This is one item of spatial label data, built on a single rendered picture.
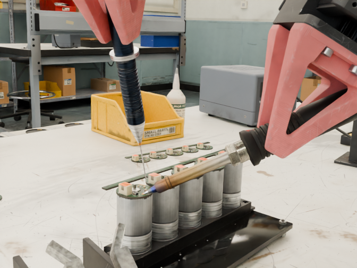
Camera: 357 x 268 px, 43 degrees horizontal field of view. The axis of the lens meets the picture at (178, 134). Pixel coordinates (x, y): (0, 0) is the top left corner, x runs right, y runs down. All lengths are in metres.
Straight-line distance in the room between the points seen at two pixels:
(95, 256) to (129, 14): 0.12
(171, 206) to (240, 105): 0.50
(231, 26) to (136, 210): 5.84
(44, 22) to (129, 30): 2.63
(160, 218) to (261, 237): 0.09
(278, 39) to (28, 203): 0.28
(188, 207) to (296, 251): 0.10
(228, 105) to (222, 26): 5.38
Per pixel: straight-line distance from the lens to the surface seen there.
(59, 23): 2.91
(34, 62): 2.86
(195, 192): 0.34
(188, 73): 6.60
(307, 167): 0.60
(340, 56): 0.28
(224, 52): 6.17
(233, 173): 0.38
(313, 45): 0.27
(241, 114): 0.80
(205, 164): 0.29
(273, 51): 0.31
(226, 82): 0.83
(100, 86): 5.43
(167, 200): 0.32
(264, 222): 0.40
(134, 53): 0.24
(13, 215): 0.44
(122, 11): 0.22
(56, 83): 5.03
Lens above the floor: 0.92
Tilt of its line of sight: 14 degrees down
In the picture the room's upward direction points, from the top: 2 degrees clockwise
